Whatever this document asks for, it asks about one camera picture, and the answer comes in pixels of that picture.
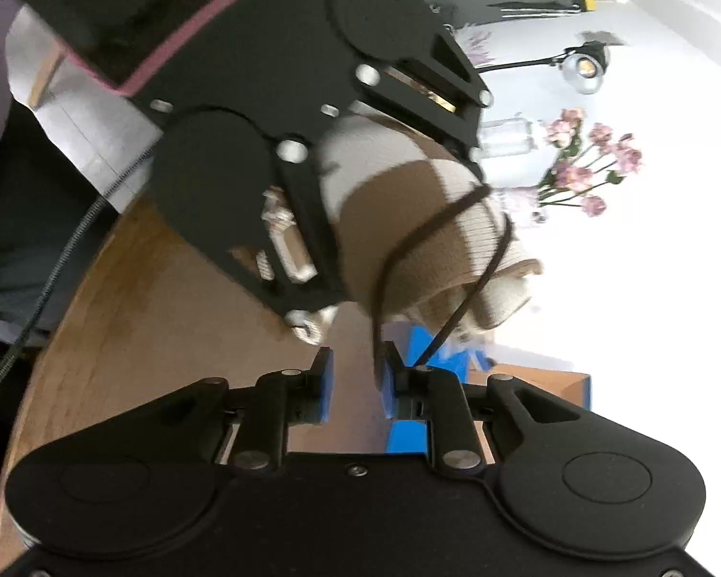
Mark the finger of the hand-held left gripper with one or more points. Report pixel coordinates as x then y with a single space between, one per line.
312 240
450 90

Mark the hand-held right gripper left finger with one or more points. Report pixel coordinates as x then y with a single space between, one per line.
324 387

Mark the floor lamp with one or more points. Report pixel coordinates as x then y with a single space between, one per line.
583 63

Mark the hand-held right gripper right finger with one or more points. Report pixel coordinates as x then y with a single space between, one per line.
392 393

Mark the pink flowers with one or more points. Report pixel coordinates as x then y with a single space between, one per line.
583 162

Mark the blue cardboard box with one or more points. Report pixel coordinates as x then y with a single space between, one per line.
517 381

